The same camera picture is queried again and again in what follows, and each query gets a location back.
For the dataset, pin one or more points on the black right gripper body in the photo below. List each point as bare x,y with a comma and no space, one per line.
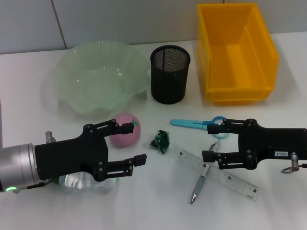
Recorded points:
275,143

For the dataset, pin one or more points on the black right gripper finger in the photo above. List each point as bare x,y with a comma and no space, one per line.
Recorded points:
209,156
214,129

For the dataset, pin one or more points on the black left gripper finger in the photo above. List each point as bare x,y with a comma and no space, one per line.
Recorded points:
126,128
140,160

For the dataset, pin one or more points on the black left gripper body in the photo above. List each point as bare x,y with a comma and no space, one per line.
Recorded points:
69,158

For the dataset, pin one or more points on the pink toy peach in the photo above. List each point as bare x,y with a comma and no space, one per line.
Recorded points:
127,140

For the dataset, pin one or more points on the green plastic wrapper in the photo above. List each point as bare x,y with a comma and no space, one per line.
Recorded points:
160,141

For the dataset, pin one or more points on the clear green-label water bottle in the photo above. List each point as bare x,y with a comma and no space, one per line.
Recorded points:
76,185

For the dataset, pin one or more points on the blue scissors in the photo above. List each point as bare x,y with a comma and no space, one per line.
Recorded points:
184,123

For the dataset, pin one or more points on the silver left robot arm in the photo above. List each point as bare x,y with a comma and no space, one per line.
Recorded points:
19,165

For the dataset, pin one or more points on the clear plastic ruler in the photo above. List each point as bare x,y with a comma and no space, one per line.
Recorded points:
230,178

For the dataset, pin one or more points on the silver ballpoint pen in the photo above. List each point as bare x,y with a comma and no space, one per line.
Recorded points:
197,188

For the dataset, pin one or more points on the green wavy glass fruit bowl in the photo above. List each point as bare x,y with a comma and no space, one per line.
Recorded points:
96,79

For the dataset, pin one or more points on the black mesh pen holder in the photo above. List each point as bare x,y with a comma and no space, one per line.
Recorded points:
169,79

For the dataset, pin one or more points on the yellow plastic bin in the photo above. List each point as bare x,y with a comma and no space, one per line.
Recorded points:
239,60

